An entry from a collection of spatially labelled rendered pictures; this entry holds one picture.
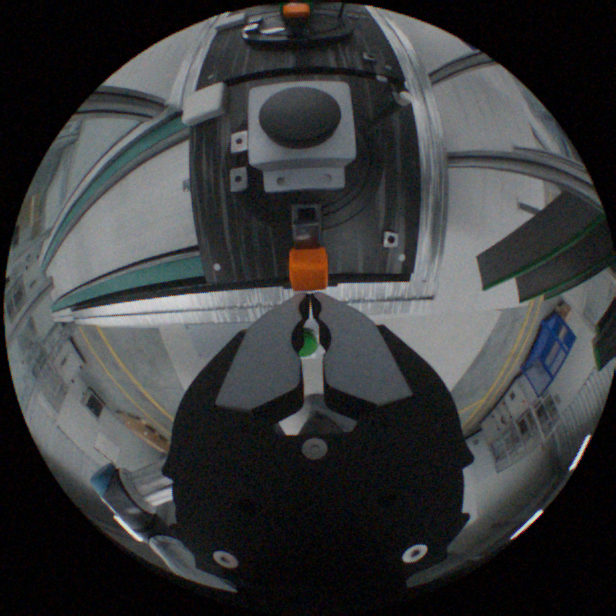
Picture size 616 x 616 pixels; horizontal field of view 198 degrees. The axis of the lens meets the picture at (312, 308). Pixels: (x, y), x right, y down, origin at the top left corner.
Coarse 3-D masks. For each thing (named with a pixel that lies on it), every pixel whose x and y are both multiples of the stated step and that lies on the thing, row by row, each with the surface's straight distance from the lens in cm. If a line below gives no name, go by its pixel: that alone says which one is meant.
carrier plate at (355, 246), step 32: (352, 96) 24; (384, 96) 25; (192, 128) 25; (224, 128) 23; (384, 128) 23; (416, 128) 25; (192, 160) 24; (224, 160) 22; (384, 160) 22; (416, 160) 23; (192, 192) 23; (224, 192) 22; (384, 192) 21; (416, 192) 23; (224, 224) 22; (256, 224) 21; (352, 224) 21; (384, 224) 22; (416, 224) 23; (224, 256) 22; (256, 256) 21; (288, 256) 21; (352, 256) 21; (384, 256) 22
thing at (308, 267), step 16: (304, 224) 10; (320, 224) 10; (304, 240) 11; (320, 240) 11; (304, 256) 11; (320, 256) 11; (304, 272) 10; (320, 272) 10; (304, 288) 11; (320, 288) 11
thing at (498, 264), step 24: (552, 216) 23; (576, 216) 23; (600, 216) 23; (504, 240) 25; (528, 240) 23; (552, 240) 22; (576, 240) 22; (600, 240) 36; (480, 264) 27; (504, 264) 24; (528, 264) 23; (552, 264) 35; (576, 264) 34; (528, 288) 36; (552, 288) 34
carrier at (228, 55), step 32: (224, 32) 41; (256, 32) 32; (288, 32) 29; (320, 32) 31; (352, 32) 33; (224, 64) 30; (256, 64) 28; (288, 64) 27; (320, 64) 27; (352, 64) 28; (384, 64) 30
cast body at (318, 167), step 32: (256, 96) 10; (288, 96) 9; (320, 96) 9; (256, 128) 9; (288, 128) 8; (320, 128) 8; (352, 128) 9; (256, 160) 9; (288, 160) 9; (320, 160) 9; (352, 160) 9
